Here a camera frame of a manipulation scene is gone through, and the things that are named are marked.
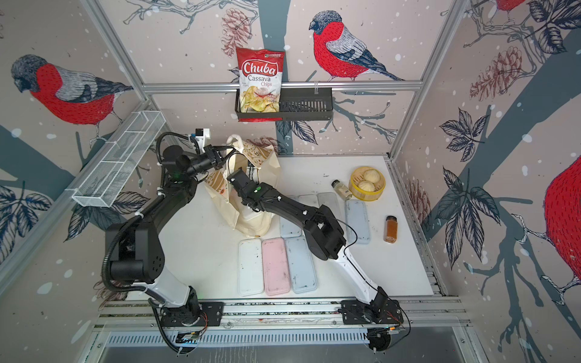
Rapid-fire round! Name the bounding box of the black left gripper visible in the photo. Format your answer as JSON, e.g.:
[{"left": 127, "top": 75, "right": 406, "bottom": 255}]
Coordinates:
[{"left": 185, "top": 147, "right": 238, "bottom": 181}]

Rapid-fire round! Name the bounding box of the cream canvas tote bag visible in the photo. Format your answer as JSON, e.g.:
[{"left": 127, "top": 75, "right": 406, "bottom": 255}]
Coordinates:
[{"left": 203, "top": 134, "right": 281, "bottom": 237}]

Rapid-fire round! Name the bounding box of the light blue pencil case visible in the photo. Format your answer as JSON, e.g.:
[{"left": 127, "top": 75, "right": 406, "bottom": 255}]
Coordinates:
[{"left": 280, "top": 217, "right": 302, "bottom": 238}]

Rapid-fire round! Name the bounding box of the cream pencil case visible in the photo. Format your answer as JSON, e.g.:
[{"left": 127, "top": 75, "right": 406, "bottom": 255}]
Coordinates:
[{"left": 317, "top": 192, "right": 344, "bottom": 220}]

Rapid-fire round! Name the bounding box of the pink pencil case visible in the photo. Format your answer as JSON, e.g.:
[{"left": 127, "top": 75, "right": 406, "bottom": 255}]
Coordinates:
[{"left": 262, "top": 237, "right": 291, "bottom": 296}]

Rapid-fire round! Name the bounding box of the white pencil case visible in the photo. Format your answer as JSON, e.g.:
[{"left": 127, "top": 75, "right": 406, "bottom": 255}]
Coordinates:
[
  {"left": 238, "top": 238, "right": 264, "bottom": 296},
  {"left": 297, "top": 195, "right": 319, "bottom": 208}
]

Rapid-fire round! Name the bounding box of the grey pencil case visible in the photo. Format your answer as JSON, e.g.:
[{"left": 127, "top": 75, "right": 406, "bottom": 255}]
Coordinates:
[{"left": 345, "top": 199, "right": 371, "bottom": 244}]

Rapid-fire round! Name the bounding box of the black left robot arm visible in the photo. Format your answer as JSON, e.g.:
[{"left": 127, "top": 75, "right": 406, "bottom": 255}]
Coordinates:
[{"left": 101, "top": 132, "right": 237, "bottom": 308}]

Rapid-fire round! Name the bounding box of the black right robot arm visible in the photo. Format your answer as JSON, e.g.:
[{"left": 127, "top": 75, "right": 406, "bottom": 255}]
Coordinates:
[{"left": 227, "top": 169, "right": 407, "bottom": 327}]

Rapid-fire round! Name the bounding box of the red Chuba cassava chips bag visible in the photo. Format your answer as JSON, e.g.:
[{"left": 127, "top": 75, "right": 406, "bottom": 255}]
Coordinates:
[{"left": 236, "top": 48, "right": 285, "bottom": 114}]

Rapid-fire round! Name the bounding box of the glass spice jar black lid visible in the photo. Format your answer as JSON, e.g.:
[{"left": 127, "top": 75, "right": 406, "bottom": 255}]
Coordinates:
[{"left": 331, "top": 179, "right": 353, "bottom": 201}]

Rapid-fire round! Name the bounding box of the steamed bun lower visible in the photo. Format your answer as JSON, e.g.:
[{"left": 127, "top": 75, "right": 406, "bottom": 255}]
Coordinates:
[{"left": 358, "top": 180, "right": 375, "bottom": 193}]

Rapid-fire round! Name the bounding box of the steamed bun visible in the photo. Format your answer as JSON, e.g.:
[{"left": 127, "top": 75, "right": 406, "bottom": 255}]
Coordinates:
[
  {"left": 358, "top": 180, "right": 375, "bottom": 193},
  {"left": 363, "top": 169, "right": 381, "bottom": 183}
]

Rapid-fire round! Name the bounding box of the yellow bamboo steamer basket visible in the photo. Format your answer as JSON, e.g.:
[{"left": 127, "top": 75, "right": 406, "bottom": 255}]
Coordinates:
[{"left": 349, "top": 166, "right": 386, "bottom": 202}]

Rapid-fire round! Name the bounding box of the steamed bun upper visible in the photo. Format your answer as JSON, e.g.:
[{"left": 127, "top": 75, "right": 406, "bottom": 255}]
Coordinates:
[{"left": 363, "top": 169, "right": 381, "bottom": 183}]

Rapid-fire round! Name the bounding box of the orange sauce bottle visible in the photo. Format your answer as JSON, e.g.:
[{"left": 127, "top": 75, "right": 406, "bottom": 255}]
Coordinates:
[{"left": 384, "top": 216, "right": 398, "bottom": 244}]

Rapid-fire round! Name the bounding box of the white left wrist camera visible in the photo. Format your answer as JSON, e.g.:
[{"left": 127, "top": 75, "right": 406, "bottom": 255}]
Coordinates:
[{"left": 192, "top": 129, "right": 211, "bottom": 148}]

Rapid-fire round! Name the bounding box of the black wall-mounted basket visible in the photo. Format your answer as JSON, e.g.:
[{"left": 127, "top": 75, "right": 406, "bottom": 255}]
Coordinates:
[{"left": 235, "top": 88, "right": 334, "bottom": 123}]

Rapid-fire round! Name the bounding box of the white wire mesh shelf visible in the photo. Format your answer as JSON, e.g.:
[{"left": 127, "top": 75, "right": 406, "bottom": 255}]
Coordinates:
[{"left": 72, "top": 110, "right": 166, "bottom": 207}]

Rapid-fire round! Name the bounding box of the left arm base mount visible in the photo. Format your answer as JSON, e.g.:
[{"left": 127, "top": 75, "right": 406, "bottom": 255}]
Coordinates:
[{"left": 160, "top": 299, "right": 225, "bottom": 328}]

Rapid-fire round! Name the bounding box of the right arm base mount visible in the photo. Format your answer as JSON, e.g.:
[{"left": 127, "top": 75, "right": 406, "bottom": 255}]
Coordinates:
[{"left": 337, "top": 299, "right": 404, "bottom": 325}]

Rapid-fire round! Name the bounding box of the aluminium front rail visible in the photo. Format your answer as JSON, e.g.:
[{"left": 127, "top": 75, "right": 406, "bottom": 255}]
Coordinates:
[{"left": 95, "top": 296, "right": 471, "bottom": 330}]

